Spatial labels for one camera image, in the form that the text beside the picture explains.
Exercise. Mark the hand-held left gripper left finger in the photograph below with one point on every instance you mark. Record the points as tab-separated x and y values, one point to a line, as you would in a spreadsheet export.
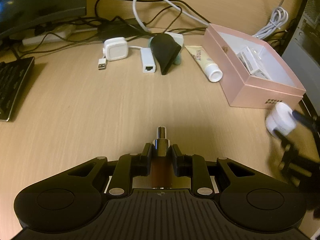
146	156

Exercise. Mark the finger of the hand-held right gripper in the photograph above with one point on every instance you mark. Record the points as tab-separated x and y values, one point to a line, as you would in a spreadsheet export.
303	118
285	140

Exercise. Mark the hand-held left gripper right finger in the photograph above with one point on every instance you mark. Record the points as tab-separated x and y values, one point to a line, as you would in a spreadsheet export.
178	156

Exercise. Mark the small amber bottle silver cap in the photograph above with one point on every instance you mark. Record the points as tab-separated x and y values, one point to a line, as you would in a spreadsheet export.
161	170

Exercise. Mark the white power adapter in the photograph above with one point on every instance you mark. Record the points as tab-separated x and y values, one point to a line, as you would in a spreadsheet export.
278	118

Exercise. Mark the pink cardboard box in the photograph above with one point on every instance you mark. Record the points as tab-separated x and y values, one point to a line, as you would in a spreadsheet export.
252	93

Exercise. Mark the teal plastic tool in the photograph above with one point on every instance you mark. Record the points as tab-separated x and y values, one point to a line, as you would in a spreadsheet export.
178	60

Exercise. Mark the cream tube white cap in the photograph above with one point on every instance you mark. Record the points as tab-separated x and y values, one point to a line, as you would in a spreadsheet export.
203	61

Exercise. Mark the small white carton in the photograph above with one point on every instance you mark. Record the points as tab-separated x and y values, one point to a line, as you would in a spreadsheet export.
255	65

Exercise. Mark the white network adapter dongle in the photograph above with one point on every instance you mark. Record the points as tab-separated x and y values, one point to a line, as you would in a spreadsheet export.
148	61

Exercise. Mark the black power brick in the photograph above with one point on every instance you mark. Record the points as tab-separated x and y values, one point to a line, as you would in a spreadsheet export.
112	28

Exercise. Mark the black keyboard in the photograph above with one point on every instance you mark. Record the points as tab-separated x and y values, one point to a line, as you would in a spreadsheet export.
11	85

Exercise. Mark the white power strip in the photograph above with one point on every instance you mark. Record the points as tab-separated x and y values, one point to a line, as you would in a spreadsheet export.
47	38

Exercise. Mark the computer monitor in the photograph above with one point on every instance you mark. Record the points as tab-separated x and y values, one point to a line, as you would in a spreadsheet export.
37	2

